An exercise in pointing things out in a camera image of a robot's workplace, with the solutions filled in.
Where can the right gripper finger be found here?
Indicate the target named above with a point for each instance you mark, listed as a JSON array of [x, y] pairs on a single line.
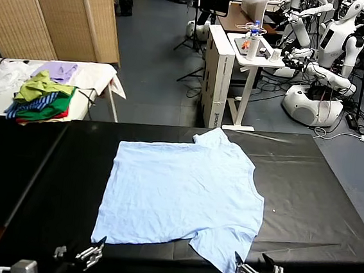
[[278, 272], [246, 271]]

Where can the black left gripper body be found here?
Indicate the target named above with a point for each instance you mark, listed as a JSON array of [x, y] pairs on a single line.
[[65, 272]]

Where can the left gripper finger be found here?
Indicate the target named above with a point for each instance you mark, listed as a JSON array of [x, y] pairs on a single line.
[[60, 252], [93, 254]]

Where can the light blue t-shirt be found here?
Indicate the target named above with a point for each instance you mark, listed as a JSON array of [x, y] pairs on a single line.
[[180, 191]]

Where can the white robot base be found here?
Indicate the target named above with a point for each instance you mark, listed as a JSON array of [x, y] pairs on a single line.
[[197, 30]]

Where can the black plastic table cover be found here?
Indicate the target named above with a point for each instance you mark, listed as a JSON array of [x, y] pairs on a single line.
[[308, 194]]

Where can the cream folded garment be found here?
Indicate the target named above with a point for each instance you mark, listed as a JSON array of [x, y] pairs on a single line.
[[33, 122]]

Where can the red garment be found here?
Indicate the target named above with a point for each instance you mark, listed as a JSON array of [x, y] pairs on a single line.
[[62, 115]]

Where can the blue striped garment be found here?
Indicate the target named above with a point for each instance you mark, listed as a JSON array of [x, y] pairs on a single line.
[[35, 104]]

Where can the lime green garment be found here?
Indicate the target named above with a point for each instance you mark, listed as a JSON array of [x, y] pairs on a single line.
[[36, 88]]

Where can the white humanoid robot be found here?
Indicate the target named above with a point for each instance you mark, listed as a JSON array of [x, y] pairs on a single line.
[[300, 31], [307, 106]]

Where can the black power adapter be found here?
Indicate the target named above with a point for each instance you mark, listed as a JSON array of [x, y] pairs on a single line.
[[352, 120]]

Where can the cream draped cloth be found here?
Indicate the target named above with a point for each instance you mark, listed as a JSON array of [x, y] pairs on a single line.
[[94, 76]]

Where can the lavender garment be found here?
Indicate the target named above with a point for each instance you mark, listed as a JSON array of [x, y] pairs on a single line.
[[57, 71]]

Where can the white plastic bag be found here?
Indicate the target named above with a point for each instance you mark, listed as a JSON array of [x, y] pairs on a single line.
[[7, 74]]

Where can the white standing desk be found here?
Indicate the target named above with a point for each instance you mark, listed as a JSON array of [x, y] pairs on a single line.
[[248, 85]]

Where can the tall white cardboard box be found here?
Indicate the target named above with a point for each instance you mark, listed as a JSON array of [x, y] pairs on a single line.
[[221, 82]]

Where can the white paper cup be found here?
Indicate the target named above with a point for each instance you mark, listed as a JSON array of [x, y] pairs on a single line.
[[275, 55]]

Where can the small black device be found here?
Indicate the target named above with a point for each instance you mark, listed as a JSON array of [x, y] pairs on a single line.
[[265, 52]]

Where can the white tumbler bottle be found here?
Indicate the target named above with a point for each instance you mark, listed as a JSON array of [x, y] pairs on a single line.
[[252, 49]]

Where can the small orange object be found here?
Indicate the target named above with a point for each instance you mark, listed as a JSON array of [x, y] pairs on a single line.
[[245, 44]]

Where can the bamboo folding screen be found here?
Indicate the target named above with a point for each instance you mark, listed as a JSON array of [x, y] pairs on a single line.
[[52, 11]]

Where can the clear water bottle blue cap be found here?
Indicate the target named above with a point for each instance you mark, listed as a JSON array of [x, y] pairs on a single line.
[[255, 28]]

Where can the black tripod stand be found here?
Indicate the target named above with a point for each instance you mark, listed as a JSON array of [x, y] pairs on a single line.
[[196, 31]]

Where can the black waste bin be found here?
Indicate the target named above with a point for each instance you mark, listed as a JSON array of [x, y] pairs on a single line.
[[126, 7]]

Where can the brown desk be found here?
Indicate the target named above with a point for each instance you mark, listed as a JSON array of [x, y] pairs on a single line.
[[233, 17]]

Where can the white curved machine cover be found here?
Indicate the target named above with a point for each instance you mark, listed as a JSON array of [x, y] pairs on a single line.
[[256, 5]]

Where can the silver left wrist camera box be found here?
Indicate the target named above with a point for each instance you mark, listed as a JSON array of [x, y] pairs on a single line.
[[22, 268]]

